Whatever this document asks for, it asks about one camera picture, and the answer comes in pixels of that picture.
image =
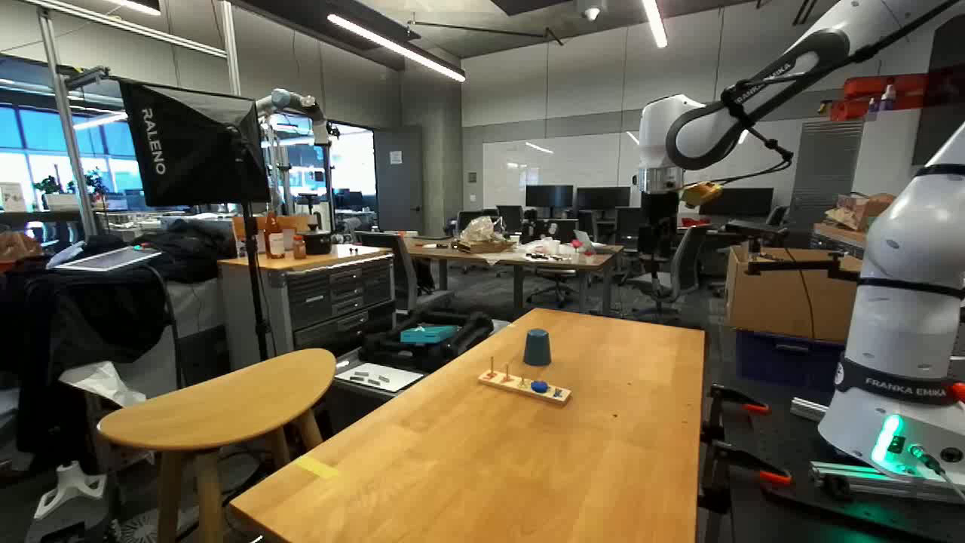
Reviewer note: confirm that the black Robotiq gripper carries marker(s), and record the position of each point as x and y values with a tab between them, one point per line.
661	215

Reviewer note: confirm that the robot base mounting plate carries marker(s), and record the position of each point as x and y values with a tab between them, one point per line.
886	471

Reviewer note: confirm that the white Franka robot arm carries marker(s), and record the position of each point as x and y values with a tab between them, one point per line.
909	292

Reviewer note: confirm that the wooden peg stand board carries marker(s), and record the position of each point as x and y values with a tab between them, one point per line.
513	385

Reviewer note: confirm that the black light stand pole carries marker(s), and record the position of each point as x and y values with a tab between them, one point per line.
254	282

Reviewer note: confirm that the black computer monitor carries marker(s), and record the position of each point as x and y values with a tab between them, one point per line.
604	201

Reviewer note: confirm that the white crumpled plastic bag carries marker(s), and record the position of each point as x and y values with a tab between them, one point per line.
480	238
551	248

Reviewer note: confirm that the long wooden work table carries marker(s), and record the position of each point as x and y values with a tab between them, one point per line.
522	260

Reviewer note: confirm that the brown cardboard box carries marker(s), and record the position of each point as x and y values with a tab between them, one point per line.
787	297

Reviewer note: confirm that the dark blue cup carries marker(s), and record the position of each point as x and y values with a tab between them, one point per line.
538	348

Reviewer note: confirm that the blue plastic bin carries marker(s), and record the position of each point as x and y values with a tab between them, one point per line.
787	360

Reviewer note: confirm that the short ceiling light strip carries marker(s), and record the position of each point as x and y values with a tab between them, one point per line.
654	18

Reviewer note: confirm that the grey door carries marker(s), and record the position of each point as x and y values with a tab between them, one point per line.
402	178

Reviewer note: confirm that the black bag with teal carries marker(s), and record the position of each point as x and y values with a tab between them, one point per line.
425	336

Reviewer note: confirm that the long ceiling light strip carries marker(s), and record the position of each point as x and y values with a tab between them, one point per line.
392	46

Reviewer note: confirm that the grey drawer tool cabinet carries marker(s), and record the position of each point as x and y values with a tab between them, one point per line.
320	297

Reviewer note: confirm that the orange bottles on cabinet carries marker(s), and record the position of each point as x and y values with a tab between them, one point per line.
283	239

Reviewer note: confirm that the round wooden stool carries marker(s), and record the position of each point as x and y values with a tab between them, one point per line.
228	403

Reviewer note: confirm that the black softbox light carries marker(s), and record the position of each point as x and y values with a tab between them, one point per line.
190	153

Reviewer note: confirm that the white flat tray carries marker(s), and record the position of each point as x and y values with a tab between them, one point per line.
105	258

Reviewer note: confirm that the black cloth draped furniture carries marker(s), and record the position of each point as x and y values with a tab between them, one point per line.
80	333

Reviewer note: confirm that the white object on floor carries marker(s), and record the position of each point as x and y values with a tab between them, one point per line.
63	501

